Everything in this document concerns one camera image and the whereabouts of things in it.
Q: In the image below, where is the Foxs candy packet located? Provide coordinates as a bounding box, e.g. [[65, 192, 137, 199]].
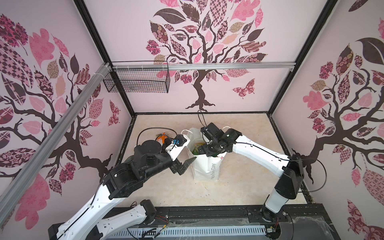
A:
[[192, 143, 207, 156]]

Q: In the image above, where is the orange snack packet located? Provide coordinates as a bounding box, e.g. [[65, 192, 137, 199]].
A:
[[155, 133, 169, 144]]

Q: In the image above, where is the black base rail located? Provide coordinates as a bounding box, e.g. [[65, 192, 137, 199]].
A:
[[47, 203, 341, 240]]

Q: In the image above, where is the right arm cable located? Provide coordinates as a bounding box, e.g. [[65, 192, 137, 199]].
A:
[[239, 140, 328, 193]]

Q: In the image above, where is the black wire basket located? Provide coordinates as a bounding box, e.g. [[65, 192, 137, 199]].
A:
[[104, 60, 171, 94]]

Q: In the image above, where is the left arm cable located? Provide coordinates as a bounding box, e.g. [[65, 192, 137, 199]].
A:
[[136, 127, 178, 148]]

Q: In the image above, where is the left aluminium rail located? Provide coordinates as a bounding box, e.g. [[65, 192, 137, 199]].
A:
[[1, 63, 111, 224]]

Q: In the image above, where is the aluminium rail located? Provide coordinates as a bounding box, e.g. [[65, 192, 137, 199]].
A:
[[113, 62, 296, 71], [1, 63, 111, 224]]

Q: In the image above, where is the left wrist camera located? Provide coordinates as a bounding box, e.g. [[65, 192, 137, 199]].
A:
[[166, 135, 190, 161]]

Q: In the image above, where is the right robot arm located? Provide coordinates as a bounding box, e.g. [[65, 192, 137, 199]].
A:
[[198, 123, 304, 222]]

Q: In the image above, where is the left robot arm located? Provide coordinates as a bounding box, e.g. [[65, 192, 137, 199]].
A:
[[48, 135, 195, 240]]

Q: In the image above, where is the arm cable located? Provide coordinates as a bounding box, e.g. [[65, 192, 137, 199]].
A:
[[136, 127, 178, 148], [239, 140, 328, 193]]

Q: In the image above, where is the back aluminium rail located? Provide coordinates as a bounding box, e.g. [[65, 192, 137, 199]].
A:
[[113, 62, 296, 71]]

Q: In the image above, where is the white paper bag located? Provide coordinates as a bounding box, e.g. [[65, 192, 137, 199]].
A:
[[182, 128, 227, 181]]

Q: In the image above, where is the white vent strip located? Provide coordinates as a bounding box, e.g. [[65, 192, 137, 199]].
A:
[[108, 226, 266, 240]]

